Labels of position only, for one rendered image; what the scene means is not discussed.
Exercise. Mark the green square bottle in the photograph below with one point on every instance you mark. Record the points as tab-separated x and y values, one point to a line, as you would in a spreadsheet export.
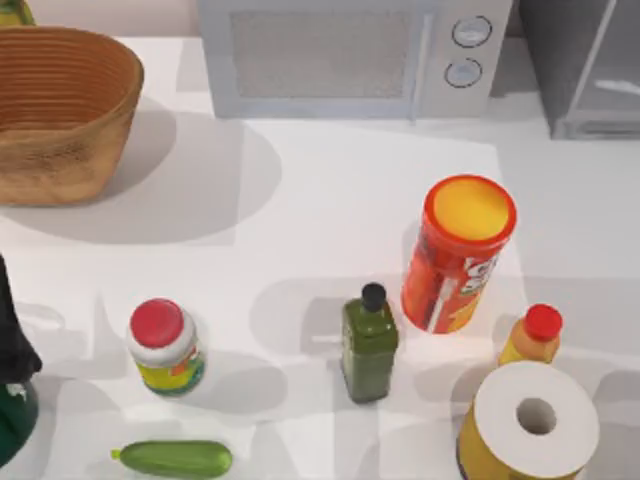
369	345

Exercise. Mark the orange chips can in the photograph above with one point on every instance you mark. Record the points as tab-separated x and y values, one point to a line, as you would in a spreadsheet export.
457	255

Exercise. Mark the pale microwave oven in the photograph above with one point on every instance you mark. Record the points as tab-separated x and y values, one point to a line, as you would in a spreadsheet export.
320	60

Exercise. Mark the red lid white jar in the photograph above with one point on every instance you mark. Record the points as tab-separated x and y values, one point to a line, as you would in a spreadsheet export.
165	350

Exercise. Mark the microwave knob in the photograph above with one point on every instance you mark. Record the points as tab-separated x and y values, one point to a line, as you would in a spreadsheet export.
471	29
463	73

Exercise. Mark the red cap yellow bottle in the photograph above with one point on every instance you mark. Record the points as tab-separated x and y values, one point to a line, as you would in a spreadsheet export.
532	337

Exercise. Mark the green cucumber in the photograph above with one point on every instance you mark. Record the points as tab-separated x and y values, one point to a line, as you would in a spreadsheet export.
172	458

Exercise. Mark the yellow wrapped paper roll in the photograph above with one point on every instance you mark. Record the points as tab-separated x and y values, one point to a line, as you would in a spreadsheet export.
530	425

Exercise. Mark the brown woven basket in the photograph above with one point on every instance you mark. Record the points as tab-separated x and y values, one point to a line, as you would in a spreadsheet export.
60	115

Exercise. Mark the grey cabinet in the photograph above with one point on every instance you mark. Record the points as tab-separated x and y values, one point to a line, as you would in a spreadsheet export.
580	65

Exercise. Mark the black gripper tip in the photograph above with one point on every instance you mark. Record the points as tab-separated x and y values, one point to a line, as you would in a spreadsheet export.
12	330

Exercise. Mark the dark green round bottle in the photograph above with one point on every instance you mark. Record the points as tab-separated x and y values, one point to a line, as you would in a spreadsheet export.
12	420

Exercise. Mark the yellow green object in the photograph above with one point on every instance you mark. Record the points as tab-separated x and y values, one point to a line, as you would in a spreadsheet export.
12	11

